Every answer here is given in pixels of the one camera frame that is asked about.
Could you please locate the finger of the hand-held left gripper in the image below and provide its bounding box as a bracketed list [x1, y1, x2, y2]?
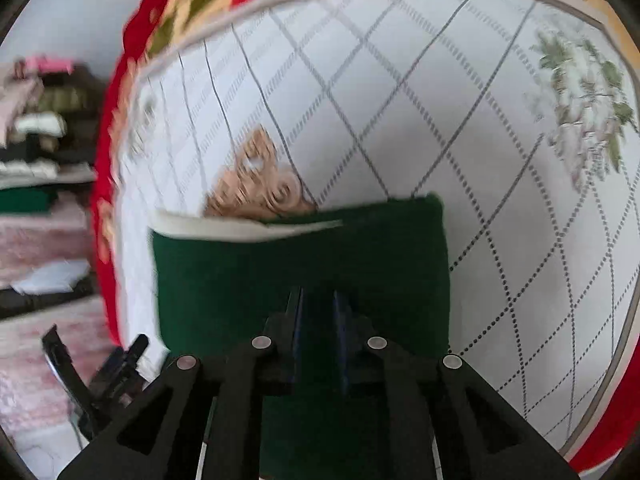
[41, 324, 98, 443]
[89, 332, 151, 403]

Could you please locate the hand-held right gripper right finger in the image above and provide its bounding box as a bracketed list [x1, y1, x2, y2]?
[332, 290, 581, 480]

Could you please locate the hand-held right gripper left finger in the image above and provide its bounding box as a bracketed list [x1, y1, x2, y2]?
[56, 287, 306, 480]

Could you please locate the green and cream varsity jacket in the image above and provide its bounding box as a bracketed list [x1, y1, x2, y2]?
[147, 192, 451, 480]

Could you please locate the pile of folded clothes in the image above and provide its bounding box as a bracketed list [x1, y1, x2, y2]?
[0, 55, 108, 216]

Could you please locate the pink folded cloth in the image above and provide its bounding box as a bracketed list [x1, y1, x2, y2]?
[0, 297, 121, 441]

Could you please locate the white cloth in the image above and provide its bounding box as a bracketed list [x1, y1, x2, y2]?
[10, 259, 92, 295]

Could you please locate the red floral blanket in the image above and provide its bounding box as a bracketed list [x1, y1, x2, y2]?
[90, 0, 640, 480]

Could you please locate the white diamond quilted mat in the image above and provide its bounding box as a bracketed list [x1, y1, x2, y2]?
[112, 0, 640, 461]

